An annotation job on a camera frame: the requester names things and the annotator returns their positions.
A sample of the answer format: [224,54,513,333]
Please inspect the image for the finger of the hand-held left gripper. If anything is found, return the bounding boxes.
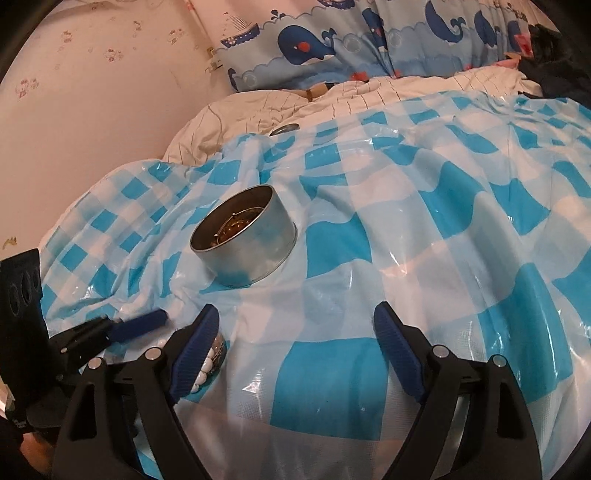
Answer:
[60,308,170,360]

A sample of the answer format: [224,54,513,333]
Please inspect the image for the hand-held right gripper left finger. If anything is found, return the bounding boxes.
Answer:
[53,304,221,480]

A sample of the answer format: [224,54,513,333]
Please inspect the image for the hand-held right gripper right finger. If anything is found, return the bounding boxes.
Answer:
[373,301,543,480]

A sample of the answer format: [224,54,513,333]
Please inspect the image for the white pearl bracelet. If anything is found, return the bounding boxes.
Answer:
[188,333,228,394]

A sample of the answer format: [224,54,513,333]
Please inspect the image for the round metal tin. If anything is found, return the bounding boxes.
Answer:
[189,184,297,288]

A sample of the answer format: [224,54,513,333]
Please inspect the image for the gold chain jewelry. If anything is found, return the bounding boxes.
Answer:
[213,210,262,246]

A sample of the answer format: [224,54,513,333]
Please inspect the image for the blue checkered plastic sheet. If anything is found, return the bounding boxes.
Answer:
[39,89,591,480]

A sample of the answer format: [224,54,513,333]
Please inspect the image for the white striped quilt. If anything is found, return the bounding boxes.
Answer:
[164,65,548,165]

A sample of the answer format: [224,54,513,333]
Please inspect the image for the pink cloth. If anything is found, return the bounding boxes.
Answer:
[504,33,533,70]

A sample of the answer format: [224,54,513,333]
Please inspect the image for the dark cloth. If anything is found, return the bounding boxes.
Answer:
[517,24,591,100]

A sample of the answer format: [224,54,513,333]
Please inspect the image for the brown strap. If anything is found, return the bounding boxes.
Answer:
[304,82,336,102]

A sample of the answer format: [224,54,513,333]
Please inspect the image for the beige wall fixture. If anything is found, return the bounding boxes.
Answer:
[204,45,223,75]

